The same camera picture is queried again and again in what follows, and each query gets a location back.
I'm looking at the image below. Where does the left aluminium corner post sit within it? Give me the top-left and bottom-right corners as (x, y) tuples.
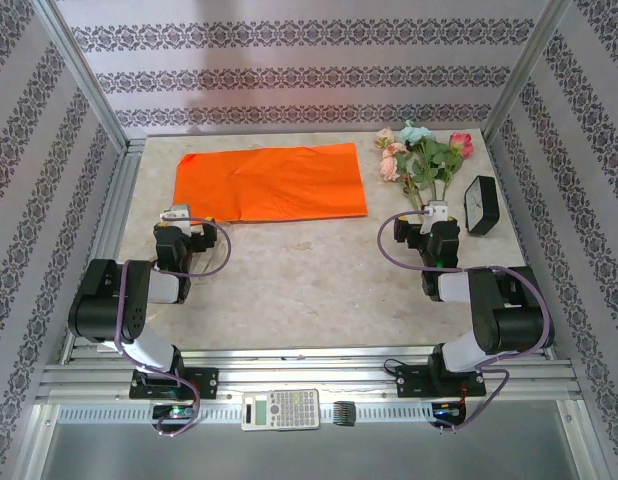
(31, 0), (130, 151)

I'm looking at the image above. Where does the peach fake flower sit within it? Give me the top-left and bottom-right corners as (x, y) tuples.
(373, 127), (425, 211)

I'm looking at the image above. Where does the aluminium corner post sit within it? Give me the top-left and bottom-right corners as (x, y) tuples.
(481, 0), (573, 146)
(31, 0), (130, 151)

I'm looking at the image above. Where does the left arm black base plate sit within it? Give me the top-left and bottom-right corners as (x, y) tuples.
(128, 367), (220, 401)

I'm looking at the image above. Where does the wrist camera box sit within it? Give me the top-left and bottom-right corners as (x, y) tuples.
(421, 199), (449, 236)
(159, 203), (191, 224)

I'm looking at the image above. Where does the light blue fake flower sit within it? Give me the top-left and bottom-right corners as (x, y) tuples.
(396, 119), (443, 204)

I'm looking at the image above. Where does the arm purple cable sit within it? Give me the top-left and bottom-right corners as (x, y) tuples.
(378, 212), (553, 436)
(111, 215), (234, 440)

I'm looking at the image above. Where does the right aluminium corner post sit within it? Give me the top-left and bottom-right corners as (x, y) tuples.
(481, 0), (573, 146)

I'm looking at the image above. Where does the grey calculator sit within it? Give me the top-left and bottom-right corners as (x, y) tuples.
(240, 388), (321, 432)

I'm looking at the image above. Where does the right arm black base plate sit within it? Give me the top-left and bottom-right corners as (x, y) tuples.
(394, 363), (488, 400)

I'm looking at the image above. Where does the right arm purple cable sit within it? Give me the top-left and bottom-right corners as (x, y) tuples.
(378, 212), (553, 436)

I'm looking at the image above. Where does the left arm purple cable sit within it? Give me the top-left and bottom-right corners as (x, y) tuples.
(111, 215), (234, 440)

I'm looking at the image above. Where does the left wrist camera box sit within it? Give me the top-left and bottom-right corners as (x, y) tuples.
(159, 203), (191, 224)

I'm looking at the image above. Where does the aluminium side rail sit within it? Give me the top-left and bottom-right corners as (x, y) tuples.
(483, 134), (558, 359)
(61, 139), (145, 364)

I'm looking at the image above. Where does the perforated metal cable duct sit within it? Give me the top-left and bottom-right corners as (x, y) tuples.
(56, 402), (565, 425)

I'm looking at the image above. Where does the right aluminium side rail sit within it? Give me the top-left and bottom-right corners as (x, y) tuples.
(483, 134), (558, 359)

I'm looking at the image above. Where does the left controller board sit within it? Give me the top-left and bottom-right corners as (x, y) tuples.
(152, 404), (196, 420)

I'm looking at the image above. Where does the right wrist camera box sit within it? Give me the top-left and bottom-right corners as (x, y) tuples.
(421, 199), (449, 236)

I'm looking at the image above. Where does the black alarm clock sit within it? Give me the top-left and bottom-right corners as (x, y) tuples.
(462, 175), (501, 236)

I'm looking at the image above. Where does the aluminium front frame rail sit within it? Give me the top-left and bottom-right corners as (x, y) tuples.
(36, 349), (583, 401)

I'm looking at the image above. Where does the left aluminium side rail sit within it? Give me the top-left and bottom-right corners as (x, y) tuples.
(61, 139), (145, 364)

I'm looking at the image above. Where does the orange wrapping paper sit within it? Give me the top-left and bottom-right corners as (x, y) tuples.
(172, 142), (368, 224)

